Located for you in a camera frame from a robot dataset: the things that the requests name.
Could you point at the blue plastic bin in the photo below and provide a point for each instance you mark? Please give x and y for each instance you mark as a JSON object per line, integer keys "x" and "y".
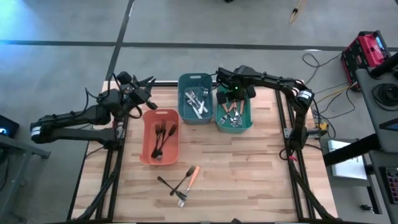
{"x": 186, "y": 84}

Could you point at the red and black tool case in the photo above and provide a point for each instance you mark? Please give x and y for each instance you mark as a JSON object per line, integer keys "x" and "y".
{"x": 363, "y": 51}

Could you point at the white flat box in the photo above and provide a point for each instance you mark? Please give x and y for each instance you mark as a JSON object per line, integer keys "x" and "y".
{"x": 348, "y": 168}

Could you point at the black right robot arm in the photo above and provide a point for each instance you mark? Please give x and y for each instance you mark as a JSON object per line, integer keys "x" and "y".
{"x": 273, "y": 81}

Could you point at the black monitor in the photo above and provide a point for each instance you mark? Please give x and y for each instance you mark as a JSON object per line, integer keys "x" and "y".
{"x": 7, "y": 124}

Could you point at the small black floor object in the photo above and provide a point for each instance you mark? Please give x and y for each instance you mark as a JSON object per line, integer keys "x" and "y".
{"x": 366, "y": 208}

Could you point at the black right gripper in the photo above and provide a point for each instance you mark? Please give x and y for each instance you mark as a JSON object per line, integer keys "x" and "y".
{"x": 236, "y": 92}

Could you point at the black metal fork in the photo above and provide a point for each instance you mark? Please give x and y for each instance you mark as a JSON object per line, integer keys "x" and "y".
{"x": 183, "y": 180}
{"x": 168, "y": 184}
{"x": 162, "y": 126}
{"x": 171, "y": 130}
{"x": 157, "y": 132}

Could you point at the grey side desk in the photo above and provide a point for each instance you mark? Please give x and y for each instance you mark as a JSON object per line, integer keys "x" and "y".
{"x": 370, "y": 93}

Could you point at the dark keyboard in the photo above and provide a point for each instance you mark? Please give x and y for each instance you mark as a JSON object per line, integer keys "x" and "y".
{"x": 392, "y": 183}

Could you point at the grey metal side table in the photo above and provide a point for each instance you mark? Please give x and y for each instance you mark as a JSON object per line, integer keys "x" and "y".
{"x": 18, "y": 147}

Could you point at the orange plastic bin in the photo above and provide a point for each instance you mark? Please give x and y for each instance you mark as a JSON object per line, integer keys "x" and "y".
{"x": 149, "y": 133}

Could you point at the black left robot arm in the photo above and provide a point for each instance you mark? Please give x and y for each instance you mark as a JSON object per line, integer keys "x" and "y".
{"x": 77, "y": 121}

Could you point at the green plastic bin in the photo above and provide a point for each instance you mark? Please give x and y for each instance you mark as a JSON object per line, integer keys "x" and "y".
{"x": 247, "y": 123}

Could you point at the black metal rig frame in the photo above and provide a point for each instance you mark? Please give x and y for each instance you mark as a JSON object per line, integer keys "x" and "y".
{"x": 168, "y": 84}

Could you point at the black metal beam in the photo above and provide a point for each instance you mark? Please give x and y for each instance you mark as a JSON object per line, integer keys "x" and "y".
{"x": 351, "y": 151}

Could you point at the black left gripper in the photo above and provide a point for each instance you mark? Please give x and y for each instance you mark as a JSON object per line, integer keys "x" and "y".
{"x": 133, "y": 91}

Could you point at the black round pole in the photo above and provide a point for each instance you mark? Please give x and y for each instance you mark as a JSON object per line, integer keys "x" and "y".
{"x": 384, "y": 66}

